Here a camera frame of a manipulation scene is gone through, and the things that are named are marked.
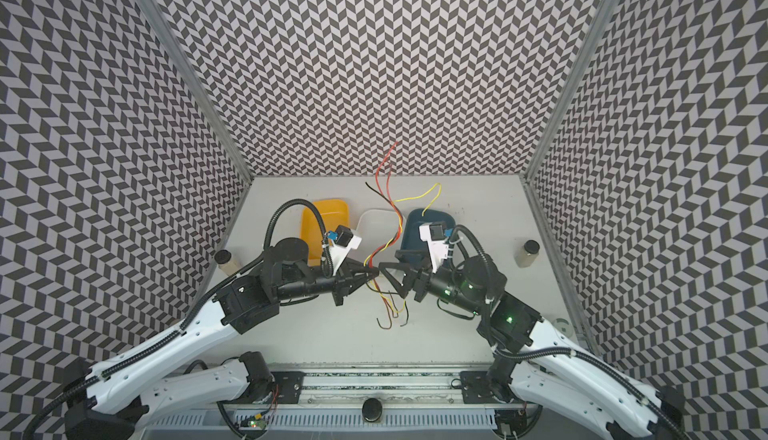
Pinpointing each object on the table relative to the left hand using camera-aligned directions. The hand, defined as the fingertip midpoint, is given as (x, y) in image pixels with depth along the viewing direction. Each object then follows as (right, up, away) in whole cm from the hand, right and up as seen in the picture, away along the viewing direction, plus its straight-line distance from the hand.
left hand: (375, 274), depth 62 cm
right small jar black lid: (+43, -1, +26) cm, 50 cm away
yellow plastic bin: (-18, +11, +44) cm, 49 cm away
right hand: (+3, +3, -2) cm, 5 cm away
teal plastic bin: (+9, +3, +37) cm, 38 cm away
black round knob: (-1, -29, 0) cm, 29 cm away
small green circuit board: (-26, -34, +4) cm, 43 cm away
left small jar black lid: (-44, -2, +22) cm, 50 cm away
